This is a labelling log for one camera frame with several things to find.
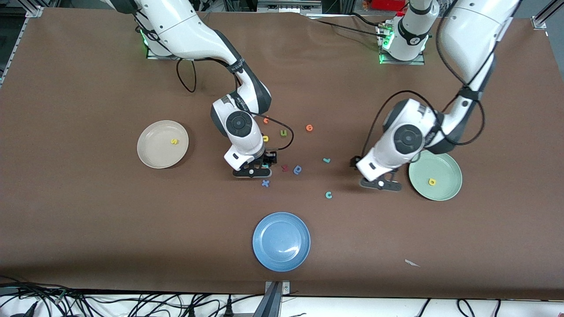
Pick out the light green plate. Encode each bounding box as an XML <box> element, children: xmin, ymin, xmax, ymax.
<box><xmin>408</xmin><ymin>150</ymin><xmax>463</xmax><ymax>202</ymax></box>

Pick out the blue plate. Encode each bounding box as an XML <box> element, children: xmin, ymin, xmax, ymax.
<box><xmin>252</xmin><ymin>212</ymin><xmax>311</xmax><ymax>272</ymax></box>

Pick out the beige brown plate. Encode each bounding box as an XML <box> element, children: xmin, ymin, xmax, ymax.
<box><xmin>137</xmin><ymin>120</ymin><xmax>189</xmax><ymax>169</ymax></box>

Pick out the red box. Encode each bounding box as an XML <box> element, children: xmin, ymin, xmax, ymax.
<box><xmin>371</xmin><ymin>0</ymin><xmax>410</xmax><ymax>11</ymax></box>

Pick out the brown table cover sheet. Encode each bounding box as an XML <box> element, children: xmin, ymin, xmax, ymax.
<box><xmin>0</xmin><ymin>7</ymin><xmax>564</xmax><ymax>301</ymax></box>

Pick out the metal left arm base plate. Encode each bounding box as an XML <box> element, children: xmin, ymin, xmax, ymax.
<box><xmin>378</xmin><ymin>24</ymin><xmax>426</xmax><ymax>66</ymax></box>

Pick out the silver clamp bracket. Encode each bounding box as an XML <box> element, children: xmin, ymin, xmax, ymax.
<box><xmin>264</xmin><ymin>280</ymin><xmax>291</xmax><ymax>295</ymax></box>

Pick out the black arm base cable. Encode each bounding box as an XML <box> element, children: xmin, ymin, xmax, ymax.
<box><xmin>308</xmin><ymin>12</ymin><xmax>388</xmax><ymax>38</ymax></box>

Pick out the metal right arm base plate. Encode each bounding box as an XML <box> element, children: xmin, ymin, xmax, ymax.
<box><xmin>147</xmin><ymin>42</ymin><xmax>179</xmax><ymax>59</ymax></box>

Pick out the grey mount pole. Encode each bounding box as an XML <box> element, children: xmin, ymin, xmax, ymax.
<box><xmin>252</xmin><ymin>282</ymin><xmax>282</xmax><ymax>317</ymax></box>

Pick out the grey metal enclosure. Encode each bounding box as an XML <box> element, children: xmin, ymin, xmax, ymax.
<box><xmin>257</xmin><ymin>0</ymin><xmax>323</xmax><ymax>14</ymax></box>

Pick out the aluminium frame profile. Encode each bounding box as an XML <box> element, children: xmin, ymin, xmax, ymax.
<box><xmin>0</xmin><ymin>5</ymin><xmax>45</xmax><ymax>84</ymax></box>
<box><xmin>532</xmin><ymin>0</ymin><xmax>564</xmax><ymax>30</ymax></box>

